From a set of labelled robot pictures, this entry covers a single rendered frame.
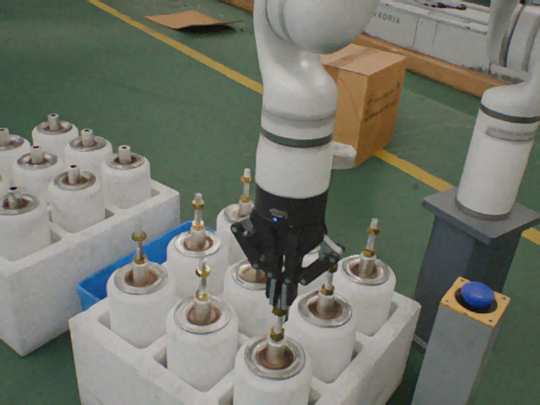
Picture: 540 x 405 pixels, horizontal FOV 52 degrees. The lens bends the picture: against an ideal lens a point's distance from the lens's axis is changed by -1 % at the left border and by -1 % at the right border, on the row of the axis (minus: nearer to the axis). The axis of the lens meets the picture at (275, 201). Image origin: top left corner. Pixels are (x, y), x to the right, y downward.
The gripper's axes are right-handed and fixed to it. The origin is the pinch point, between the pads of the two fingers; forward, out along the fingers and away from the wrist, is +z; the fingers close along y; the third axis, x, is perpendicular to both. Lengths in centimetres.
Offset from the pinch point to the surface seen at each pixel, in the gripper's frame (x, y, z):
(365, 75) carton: 108, -21, 6
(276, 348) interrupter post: -1.1, 0.4, 7.9
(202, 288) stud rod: 1.9, -11.4, 5.5
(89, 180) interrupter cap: 24, -49, 10
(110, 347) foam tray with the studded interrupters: -2.8, -23.4, 17.4
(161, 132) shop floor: 99, -85, 36
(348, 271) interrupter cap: 21.1, 2.5, 10.2
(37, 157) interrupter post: 24, -62, 9
